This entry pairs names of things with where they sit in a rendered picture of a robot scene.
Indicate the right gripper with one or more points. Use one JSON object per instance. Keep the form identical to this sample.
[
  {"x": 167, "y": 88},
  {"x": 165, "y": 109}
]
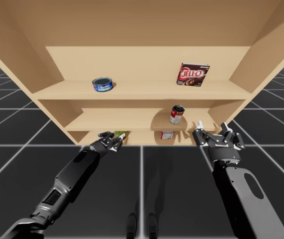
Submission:
[{"x": 223, "y": 150}]

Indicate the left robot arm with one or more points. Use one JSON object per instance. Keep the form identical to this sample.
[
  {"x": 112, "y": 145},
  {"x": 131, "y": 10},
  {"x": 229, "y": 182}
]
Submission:
[{"x": 67, "y": 179}]

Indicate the red and white can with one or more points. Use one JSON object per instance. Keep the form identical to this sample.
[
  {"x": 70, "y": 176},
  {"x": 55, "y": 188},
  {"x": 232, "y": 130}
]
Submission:
[{"x": 176, "y": 115}]

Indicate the brown carton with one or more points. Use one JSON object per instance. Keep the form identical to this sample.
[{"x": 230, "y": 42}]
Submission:
[{"x": 192, "y": 74}]

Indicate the red and white carton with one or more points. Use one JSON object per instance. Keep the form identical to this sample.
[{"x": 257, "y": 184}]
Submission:
[{"x": 167, "y": 135}]

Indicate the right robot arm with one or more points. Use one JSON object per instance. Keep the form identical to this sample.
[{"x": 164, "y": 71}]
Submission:
[{"x": 246, "y": 199}]

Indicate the pale wooden shelf unit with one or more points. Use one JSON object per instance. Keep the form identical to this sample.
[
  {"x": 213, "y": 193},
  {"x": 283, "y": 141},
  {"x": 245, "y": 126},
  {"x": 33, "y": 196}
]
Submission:
[{"x": 141, "y": 62}]

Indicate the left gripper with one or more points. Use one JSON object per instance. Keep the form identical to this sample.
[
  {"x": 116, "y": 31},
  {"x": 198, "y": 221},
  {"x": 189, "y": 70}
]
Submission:
[{"x": 100, "y": 147}]

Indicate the blue flat can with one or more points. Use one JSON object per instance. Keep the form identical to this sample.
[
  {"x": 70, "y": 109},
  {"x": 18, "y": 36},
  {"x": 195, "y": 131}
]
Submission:
[{"x": 103, "y": 84}]

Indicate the green and blue rectangular can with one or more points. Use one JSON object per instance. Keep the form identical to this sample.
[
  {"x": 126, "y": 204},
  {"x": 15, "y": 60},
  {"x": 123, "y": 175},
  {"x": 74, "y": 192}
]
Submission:
[{"x": 120, "y": 134}]

